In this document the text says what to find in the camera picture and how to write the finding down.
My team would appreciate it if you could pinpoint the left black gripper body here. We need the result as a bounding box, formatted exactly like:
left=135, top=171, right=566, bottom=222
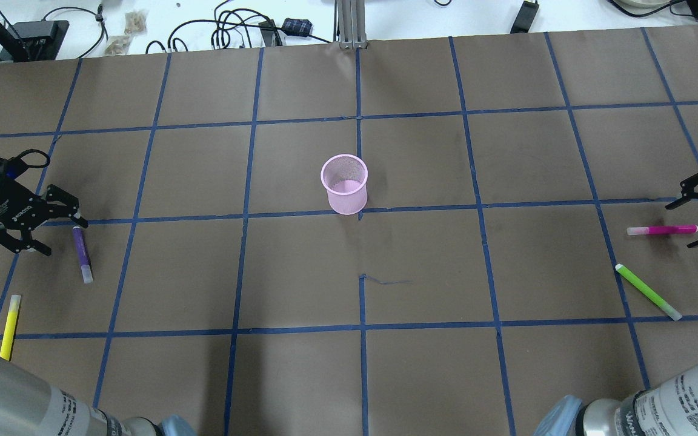
left=0, top=171, right=80, bottom=254

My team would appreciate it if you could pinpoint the purple marker pen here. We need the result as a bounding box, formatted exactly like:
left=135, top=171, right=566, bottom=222
left=72, top=226, right=94, bottom=285

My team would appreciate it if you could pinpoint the pink marker pen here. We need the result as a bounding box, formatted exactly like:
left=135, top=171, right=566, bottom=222
left=626, top=225, right=698, bottom=236

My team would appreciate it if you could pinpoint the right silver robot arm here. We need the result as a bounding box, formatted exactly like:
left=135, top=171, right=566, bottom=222
left=534, top=173, right=698, bottom=435

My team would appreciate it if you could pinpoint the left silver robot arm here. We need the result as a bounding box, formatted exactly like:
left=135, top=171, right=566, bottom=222
left=0, top=149, right=196, bottom=435

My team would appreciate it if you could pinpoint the pink mesh cup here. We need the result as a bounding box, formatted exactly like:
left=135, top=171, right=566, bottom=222
left=319, top=154, right=368, bottom=216

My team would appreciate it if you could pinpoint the green marker pen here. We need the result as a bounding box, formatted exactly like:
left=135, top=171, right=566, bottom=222
left=613, top=264, right=682, bottom=321

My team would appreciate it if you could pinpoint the yellow marker pen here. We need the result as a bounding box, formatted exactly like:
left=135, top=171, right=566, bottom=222
left=0, top=294, right=22, bottom=361

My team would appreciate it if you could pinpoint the black device box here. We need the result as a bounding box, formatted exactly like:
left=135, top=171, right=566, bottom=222
left=8, top=20, right=70, bottom=61

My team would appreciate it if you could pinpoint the small snack bag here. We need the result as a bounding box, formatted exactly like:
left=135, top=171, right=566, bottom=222
left=103, top=34, right=132, bottom=57
left=124, top=9, right=148, bottom=35

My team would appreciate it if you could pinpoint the black power adapter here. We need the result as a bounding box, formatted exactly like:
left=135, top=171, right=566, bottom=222
left=510, top=1, right=539, bottom=34

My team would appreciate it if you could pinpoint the aluminium frame post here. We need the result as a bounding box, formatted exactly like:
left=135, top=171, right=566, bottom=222
left=333, top=1, right=368, bottom=50

